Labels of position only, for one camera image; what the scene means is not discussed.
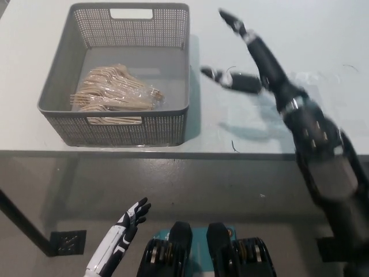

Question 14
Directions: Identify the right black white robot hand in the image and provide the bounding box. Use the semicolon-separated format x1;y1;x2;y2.
200;8;311;116

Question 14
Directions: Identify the grey perforated plastic basket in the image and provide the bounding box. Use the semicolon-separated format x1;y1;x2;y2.
36;2;191;147

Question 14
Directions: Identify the black metal table leg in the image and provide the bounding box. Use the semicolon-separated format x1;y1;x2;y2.
0;189;57;257

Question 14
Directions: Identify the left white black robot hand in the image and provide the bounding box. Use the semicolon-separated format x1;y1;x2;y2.
83;197;152;277

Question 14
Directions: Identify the clear bag of wooden forks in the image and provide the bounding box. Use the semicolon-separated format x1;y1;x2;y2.
69;63;165;125

